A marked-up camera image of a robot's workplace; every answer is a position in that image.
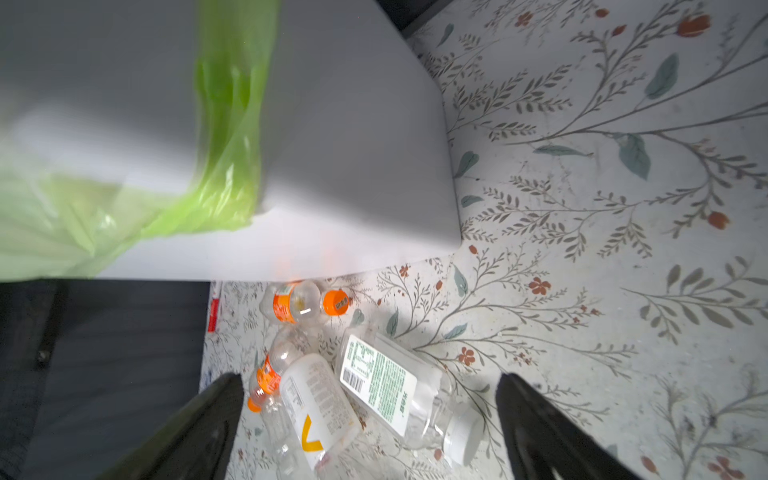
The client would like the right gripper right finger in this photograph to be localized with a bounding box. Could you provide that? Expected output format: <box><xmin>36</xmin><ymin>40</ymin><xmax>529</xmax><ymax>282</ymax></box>
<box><xmin>495</xmin><ymin>374</ymin><xmax>638</xmax><ymax>480</ymax></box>

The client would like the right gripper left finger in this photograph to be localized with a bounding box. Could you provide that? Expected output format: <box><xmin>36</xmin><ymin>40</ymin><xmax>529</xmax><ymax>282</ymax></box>
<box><xmin>99</xmin><ymin>372</ymin><xmax>244</xmax><ymax>480</ymax></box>

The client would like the white yellow label bottle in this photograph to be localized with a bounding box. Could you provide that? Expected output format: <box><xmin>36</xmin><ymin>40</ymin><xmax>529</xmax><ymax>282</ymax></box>
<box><xmin>261</xmin><ymin>353</ymin><xmax>367</xmax><ymax>479</ymax></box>

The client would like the orange label clear bottle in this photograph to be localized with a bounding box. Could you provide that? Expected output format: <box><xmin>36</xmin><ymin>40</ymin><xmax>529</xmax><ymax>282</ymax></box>
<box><xmin>247</xmin><ymin>325</ymin><xmax>314</xmax><ymax>413</ymax></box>

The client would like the white green label bottle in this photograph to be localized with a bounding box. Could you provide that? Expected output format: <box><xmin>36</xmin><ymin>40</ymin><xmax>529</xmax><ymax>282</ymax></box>
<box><xmin>336</xmin><ymin>326</ymin><xmax>484</xmax><ymax>466</ymax></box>

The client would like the orange cap bottle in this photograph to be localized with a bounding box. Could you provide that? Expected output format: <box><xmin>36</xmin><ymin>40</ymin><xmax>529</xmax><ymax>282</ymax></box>
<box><xmin>259</xmin><ymin>280</ymin><xmax>353</xmax><ymax>328</ymax></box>

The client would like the green bin liner bag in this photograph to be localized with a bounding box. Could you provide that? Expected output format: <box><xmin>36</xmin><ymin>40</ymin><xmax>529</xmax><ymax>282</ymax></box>
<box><xmin>1</xmin><ymin>1</ymin><xmax>280</xmax><ymax>281</ymax></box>

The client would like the white waste bin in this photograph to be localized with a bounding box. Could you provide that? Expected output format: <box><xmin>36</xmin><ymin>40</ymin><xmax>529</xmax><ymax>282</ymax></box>
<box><xmin>0</xmin><ymin>0</ymin><xmax>463</xmax><ymax>282</ymax></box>

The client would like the red marker pen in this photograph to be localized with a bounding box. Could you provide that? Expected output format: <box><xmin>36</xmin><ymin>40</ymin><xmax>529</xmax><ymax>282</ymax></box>
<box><xmin>206</xmin><ymin>281</ymin><xmax>223</xmax><ymax>333</ymax></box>

